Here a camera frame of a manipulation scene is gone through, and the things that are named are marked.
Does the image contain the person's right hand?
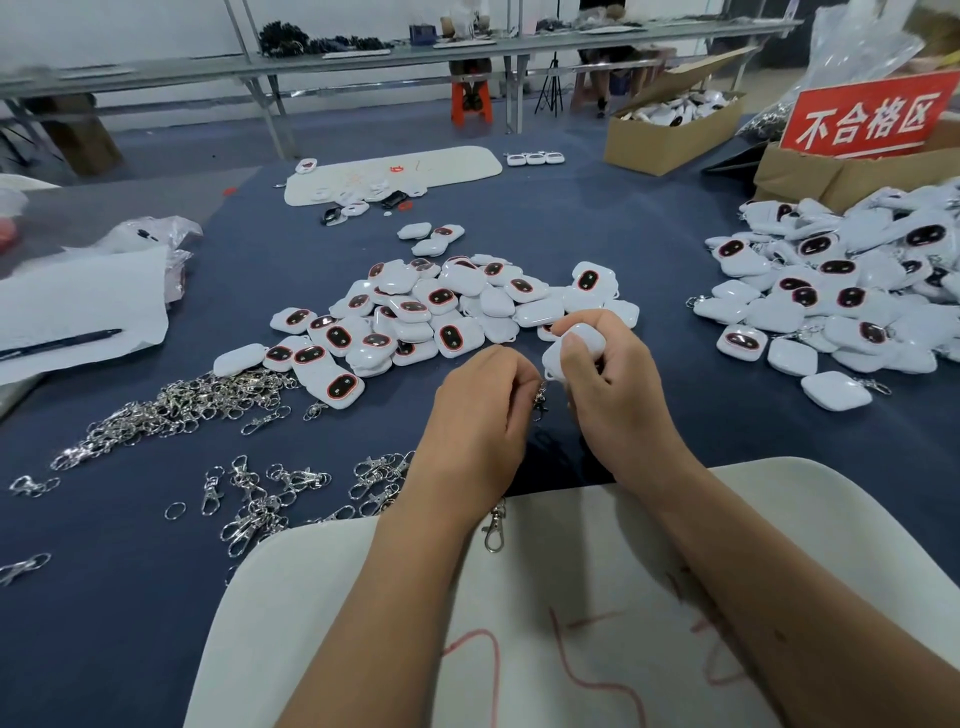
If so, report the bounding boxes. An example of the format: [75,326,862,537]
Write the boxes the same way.
[549,310,699,482]

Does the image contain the open cardboard box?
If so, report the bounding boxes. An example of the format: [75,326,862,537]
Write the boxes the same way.
[606,52,759,177]

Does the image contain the large clear plastic bag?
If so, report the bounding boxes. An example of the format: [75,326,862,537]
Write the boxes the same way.
[738,7,924,144]

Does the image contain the person's left hand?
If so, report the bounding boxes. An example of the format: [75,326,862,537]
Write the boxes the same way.
[405,346,545,519]

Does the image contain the red plastic stool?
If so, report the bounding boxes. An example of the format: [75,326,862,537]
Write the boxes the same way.
[451,78,495,128]

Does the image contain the red sign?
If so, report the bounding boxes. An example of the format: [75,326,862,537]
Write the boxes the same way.
[780,70,959,159]

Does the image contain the white paper sheet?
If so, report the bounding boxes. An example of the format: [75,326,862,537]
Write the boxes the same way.
[0,247,171,387]

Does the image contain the orange plastic stool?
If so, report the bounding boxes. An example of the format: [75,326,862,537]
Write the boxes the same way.
[450,57,497,119]

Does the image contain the black tripod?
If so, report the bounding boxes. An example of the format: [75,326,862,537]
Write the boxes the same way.
[535,52,567,117]

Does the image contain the white tag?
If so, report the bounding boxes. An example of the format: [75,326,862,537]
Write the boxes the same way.
[541,321,609,383]

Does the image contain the person's left forearm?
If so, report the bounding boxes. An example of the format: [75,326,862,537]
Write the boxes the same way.
[277,495,519,728]

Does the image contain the white foam board red marks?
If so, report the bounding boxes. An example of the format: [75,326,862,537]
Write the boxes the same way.
[184,457,960,728]

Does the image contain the flat brown cardboard box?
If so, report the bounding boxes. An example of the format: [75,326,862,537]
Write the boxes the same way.
[753,127,960,212]

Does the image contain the black pen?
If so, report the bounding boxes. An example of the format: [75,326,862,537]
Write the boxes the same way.
[0,328,125,363]

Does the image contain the person's right forearm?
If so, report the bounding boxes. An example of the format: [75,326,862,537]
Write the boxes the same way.
[645,447,960,728]

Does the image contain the long white foam board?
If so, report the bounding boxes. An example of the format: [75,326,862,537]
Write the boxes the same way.
[283,145,504,207]

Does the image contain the grey metal table frame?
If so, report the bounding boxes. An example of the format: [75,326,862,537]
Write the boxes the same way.
[0,18,804,159]

